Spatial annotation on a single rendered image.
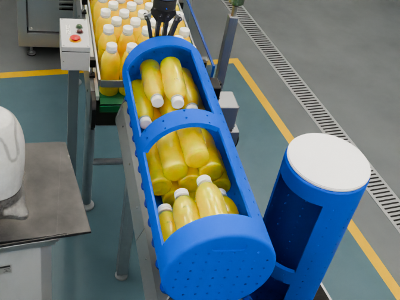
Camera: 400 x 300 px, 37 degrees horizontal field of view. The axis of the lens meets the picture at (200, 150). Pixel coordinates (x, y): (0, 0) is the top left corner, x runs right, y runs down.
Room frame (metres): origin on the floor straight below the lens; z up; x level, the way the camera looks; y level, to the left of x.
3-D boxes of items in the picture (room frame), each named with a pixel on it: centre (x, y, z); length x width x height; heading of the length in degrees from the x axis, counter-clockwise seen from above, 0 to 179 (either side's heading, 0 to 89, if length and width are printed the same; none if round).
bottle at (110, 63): (1.81, 0.39, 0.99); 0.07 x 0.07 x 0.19
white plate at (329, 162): (1.51, -0.42, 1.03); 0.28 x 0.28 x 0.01
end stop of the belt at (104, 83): (1.83, 0.22, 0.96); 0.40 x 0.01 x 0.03; 110
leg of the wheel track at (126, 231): (1.67, 0.23, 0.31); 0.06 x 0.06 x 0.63; 20
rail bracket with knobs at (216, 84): (1.86, 0.02, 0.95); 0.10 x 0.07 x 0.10; 110
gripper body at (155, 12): (1.75, 0.21, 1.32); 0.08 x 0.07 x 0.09; 110
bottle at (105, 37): (1.93, 0.43, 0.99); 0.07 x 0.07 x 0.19
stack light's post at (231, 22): (2.24, -0.02, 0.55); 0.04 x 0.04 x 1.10; 20
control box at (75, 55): (1.85, 0.53, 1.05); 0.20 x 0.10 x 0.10; 20
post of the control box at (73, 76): (1.85, 0.53, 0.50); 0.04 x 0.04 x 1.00; 20
